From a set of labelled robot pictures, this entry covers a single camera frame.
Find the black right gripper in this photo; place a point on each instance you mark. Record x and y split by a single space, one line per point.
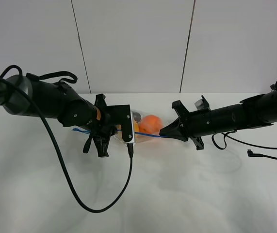
194 125

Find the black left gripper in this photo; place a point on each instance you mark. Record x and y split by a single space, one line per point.
101 127

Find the clear zip bag blue seal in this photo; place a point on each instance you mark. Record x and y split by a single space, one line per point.
80 119

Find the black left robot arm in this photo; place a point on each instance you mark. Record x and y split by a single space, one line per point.
52 96

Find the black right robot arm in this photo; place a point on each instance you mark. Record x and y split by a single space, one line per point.
254 112

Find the dark object in bag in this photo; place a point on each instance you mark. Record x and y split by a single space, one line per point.
136 116

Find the yellow pear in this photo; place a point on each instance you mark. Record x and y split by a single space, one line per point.
138 138

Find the orange fruit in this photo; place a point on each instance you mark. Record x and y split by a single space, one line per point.
151 124

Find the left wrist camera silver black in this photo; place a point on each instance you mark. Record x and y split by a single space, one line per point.
122 115

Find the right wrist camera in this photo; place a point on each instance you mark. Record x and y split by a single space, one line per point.
199 104

